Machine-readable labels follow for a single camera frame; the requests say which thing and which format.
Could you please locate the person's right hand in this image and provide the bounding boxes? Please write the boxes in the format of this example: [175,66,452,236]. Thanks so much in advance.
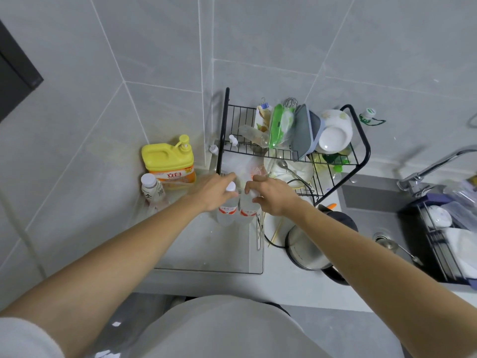
[244,175,301,217]

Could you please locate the person's left hand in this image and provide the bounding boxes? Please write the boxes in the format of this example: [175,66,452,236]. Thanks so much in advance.
[188,172,240,214]

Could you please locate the clear bottle red label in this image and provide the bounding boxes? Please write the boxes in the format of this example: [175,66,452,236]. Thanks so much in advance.
[238,190,262,225]
[216,182,240,226]

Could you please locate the person's left forearm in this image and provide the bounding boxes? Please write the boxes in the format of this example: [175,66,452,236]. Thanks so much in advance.
[0,193,209,358]

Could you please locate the person's right forearm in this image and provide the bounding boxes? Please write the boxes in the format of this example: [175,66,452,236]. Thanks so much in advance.
[287,199,477,358]

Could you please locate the metal serving spoon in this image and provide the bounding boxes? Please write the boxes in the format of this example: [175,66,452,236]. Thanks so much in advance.
[276,160,299,180]

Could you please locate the wooden chopsticks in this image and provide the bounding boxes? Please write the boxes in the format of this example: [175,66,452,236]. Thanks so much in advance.
[271,218,286,245]

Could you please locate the empty clear plastic bottle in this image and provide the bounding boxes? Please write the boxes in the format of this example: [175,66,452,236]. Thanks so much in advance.
[229,125,271,148]

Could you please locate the yellow detergent jug with pump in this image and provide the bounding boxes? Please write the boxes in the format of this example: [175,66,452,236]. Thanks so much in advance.
[141,135,197,191]

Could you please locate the green snack packet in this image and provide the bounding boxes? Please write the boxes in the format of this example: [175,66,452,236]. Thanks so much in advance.
[268,104,296,149]

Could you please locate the beige snack bag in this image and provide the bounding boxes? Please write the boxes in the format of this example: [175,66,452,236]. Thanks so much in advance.
[254,105,275,133]

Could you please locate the clear glass tray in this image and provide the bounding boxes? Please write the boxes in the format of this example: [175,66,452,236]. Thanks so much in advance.
[153,205,265,275]

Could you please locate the white-capped drink bottle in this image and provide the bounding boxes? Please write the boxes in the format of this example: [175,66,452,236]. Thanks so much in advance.
[140,173,167,214]

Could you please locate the stainless steel electric kettle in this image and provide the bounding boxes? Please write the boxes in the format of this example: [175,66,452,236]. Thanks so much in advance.
[285,203,359,287]

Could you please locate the white floral bowl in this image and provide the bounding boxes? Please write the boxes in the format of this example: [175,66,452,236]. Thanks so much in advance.
[316,110,354,155]

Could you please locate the person's white shirt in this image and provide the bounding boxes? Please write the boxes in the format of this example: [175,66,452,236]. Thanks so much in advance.
[0,294,333,358]

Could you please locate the dark sink drainer basket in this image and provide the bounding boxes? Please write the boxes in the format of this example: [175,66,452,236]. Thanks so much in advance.
[397,193,477,291]

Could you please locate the chrome sink faucet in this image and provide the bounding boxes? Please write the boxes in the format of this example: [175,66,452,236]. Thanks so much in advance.
[396,145,477,198]

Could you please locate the small white bowl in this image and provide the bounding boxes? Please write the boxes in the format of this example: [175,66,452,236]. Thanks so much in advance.
[425,206,453,229]

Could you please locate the clear plastic bag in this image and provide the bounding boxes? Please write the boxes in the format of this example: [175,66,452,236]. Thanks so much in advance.
[443,175,477,214]

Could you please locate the white dish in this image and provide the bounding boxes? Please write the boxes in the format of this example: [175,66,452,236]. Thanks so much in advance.
[443,227,477,280]

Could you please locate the black power cable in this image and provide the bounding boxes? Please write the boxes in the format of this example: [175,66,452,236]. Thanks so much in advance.
[263,179,318,249]

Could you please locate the black wire dish rack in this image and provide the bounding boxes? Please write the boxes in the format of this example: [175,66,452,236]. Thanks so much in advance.
[216,87,372,208]

